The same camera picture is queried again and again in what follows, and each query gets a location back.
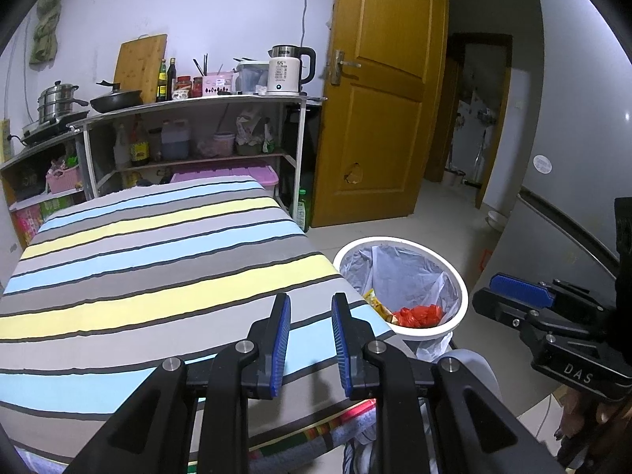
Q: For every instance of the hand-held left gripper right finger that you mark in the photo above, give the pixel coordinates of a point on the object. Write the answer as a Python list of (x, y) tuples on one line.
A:
[(343, 340)]

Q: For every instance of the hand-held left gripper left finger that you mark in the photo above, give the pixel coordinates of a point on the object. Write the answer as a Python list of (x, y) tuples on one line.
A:
[(279, 340)]

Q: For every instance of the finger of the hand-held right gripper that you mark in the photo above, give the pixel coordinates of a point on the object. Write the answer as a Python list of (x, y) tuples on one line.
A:
[(523, 289), (498, 308)]

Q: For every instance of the white round trash bin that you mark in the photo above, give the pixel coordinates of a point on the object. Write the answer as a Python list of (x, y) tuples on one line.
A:
[(460, 281)]

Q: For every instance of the long yellow snack wrapper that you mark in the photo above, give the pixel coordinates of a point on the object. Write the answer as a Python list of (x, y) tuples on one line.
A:
[(377, 301)]

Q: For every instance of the red plastic bag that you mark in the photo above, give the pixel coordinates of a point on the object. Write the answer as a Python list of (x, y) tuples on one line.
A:
[(419, 316)]

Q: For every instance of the clear bin liner bag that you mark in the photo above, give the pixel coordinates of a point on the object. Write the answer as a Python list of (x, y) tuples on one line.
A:
[(395, 271)]

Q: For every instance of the person's right forearm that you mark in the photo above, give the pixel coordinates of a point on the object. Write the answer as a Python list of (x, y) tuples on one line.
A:
[(592, 454)]

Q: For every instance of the person's right hand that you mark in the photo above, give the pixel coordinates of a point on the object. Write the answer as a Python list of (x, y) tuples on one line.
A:
[(582, 414)]

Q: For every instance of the white floor bowl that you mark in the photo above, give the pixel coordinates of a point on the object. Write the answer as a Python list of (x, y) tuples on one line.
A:
[(496, 219)]

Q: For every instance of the colourful striped mat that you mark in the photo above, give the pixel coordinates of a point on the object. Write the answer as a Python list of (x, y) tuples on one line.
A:
[(326, 427)]

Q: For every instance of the green plastic bottle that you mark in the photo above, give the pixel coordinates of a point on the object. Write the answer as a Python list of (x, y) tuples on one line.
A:
[(302, 212)]

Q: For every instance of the striped bed sheet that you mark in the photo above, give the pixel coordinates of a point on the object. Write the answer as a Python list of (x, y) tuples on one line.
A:
[(148, 256)]

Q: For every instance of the pink lid storage box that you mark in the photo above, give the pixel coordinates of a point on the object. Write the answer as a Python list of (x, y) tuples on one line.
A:
[(222, 175)]

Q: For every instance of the grey refrigerator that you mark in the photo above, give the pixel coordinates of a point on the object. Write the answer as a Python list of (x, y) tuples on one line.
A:
[(568, 108)]

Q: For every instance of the pink plastic bowl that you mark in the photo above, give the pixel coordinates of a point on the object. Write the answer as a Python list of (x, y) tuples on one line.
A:
[(223, 144)]

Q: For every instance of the bundle of plastic bags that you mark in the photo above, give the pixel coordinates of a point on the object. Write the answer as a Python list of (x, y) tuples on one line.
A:
[(252, 131)]

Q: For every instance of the yellow wooden door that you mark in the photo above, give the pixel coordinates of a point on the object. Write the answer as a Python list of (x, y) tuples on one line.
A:
[(375, 123)]

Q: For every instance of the blue plastic jug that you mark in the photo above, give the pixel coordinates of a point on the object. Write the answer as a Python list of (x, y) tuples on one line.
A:
[(175, 143)]

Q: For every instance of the yellow label oil bottle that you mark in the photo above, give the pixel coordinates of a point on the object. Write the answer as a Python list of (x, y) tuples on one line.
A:
[(139, 150)]

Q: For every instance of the white plastic bottle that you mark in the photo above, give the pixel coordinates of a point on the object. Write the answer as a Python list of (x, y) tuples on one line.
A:
[(122, 150)]

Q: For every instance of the tall metal kitchen rack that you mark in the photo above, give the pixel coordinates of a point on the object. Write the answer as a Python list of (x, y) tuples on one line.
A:
[(197, 104)]

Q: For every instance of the clear plastic container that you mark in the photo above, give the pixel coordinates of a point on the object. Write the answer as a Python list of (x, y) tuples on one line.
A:
[(252, 79)]

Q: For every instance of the pink utensil holder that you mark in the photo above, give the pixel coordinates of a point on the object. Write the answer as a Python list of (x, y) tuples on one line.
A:
[(218, 84)]

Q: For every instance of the white electric kettle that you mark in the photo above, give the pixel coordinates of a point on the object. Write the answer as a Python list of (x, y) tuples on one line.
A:
[(281, 74)]

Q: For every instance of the pink woven basket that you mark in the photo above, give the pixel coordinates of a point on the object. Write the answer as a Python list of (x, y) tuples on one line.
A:
[(64, 181)]

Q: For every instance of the red sauce jar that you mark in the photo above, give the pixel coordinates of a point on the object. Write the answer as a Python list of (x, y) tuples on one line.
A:
[(183, 88)]

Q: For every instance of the dark sauce bottle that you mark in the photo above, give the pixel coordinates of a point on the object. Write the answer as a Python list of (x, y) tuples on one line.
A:
[(172, 81)]

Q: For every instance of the black frying pan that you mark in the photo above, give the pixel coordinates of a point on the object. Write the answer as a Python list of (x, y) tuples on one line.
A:
[(116, 101)]

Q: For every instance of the low kitchen rack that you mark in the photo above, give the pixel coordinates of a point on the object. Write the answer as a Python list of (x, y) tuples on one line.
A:
[(29, 155)]

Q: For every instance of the black induction cooker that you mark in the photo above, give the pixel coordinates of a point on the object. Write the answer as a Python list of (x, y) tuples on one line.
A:
[(47, 133)]

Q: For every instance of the wooden cutting board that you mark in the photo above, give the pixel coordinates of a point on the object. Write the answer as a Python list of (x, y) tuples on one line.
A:
[(140, 61)]

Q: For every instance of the stainless steamer pot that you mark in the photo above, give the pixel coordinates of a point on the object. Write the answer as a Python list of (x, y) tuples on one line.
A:
[(57, 103)]

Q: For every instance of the yellow power strip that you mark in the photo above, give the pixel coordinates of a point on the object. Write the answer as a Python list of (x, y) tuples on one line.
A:
[(5, 140)]

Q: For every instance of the green hanging cloth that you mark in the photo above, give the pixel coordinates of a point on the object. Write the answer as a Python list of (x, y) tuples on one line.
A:
[(47, 24)]

